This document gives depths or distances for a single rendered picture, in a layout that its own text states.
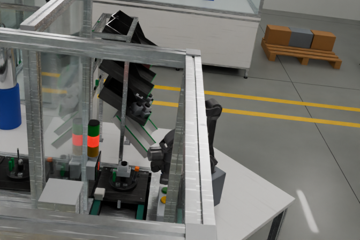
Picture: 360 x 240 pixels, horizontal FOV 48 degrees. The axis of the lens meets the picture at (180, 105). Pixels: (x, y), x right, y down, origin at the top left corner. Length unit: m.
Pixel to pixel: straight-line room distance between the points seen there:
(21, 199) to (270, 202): 1.26
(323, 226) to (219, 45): 3.06
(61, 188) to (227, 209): 1.55
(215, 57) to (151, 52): 5.05
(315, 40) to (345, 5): 3.65
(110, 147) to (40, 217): 2.12
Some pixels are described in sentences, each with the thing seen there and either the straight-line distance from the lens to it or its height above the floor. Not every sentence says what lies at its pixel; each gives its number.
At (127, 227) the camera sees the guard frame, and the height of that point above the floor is 1.99.
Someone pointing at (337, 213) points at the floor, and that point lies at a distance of 3.88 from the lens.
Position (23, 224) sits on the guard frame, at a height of 1.99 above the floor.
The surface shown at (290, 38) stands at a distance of 7.39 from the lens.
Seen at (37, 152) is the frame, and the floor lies 1.67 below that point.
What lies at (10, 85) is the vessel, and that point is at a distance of 2.60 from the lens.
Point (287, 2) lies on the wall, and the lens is 10.61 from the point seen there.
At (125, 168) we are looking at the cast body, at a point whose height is 1.08.
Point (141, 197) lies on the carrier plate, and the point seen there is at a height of 0.97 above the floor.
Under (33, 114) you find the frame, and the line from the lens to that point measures 1.02.
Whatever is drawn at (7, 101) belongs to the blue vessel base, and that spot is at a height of 1.06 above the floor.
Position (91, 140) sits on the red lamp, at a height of 1.34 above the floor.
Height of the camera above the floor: 2.27
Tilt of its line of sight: 27 degrees down
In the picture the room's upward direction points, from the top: 8 degrees clockwise
